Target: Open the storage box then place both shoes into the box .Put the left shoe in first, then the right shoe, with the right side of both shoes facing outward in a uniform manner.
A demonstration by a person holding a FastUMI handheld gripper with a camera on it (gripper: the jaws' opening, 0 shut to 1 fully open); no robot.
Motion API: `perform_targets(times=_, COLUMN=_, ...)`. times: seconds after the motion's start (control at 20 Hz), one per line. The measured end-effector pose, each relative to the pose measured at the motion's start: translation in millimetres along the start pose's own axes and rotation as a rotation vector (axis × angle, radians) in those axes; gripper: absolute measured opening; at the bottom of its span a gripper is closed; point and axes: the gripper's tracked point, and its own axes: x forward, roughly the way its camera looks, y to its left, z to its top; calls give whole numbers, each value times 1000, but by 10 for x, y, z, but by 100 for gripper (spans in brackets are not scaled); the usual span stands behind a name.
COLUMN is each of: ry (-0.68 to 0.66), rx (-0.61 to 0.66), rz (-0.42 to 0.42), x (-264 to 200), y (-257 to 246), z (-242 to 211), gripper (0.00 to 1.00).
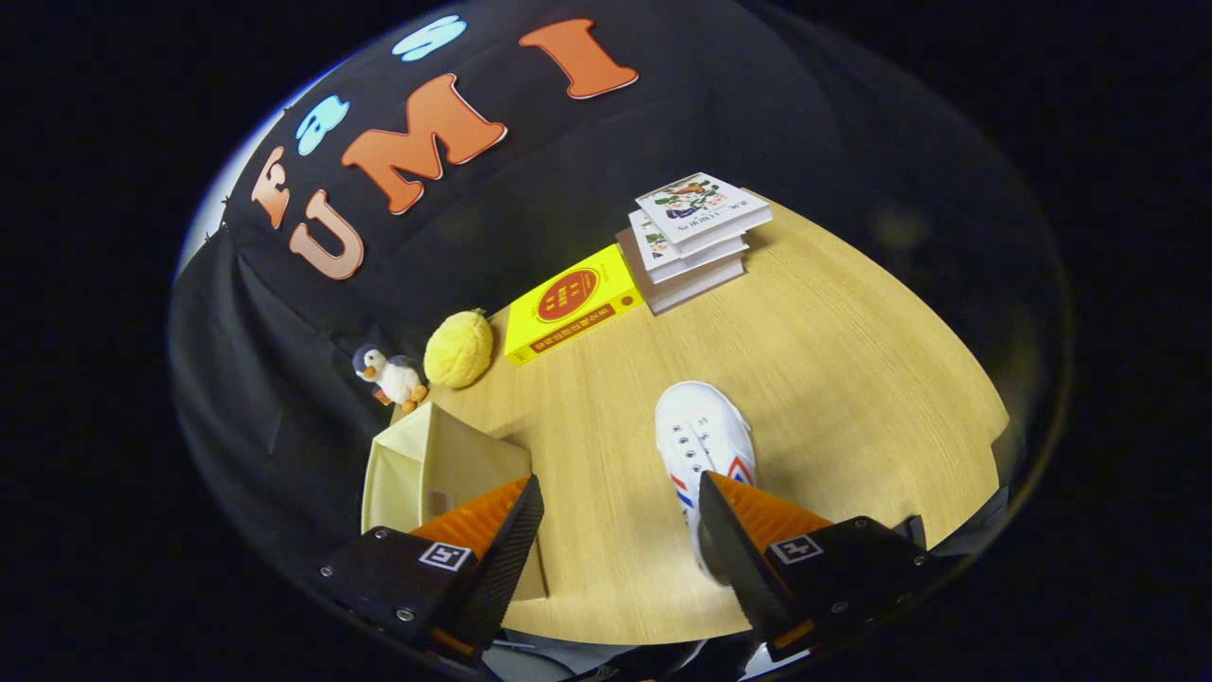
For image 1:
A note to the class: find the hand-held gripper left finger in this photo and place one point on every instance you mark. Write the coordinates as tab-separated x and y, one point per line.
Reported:
497	568

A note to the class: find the beige fabric storage box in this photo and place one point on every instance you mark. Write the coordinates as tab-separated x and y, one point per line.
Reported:
436	464

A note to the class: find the illustrated white book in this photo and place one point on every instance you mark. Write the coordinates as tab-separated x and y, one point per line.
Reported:
701	208
655	248

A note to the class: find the penguin plush toy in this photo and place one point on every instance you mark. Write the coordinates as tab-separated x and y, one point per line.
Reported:
398	379

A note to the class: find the white canvas shoe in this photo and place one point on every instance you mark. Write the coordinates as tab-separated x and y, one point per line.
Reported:
696	426

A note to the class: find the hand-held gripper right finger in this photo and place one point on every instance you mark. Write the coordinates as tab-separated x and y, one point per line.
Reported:
734	559

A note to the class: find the yellow book with red circle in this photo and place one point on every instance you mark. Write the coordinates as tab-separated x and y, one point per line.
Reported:
568	298

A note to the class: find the yellow round plush toy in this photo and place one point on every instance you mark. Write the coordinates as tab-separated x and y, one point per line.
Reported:
458	350

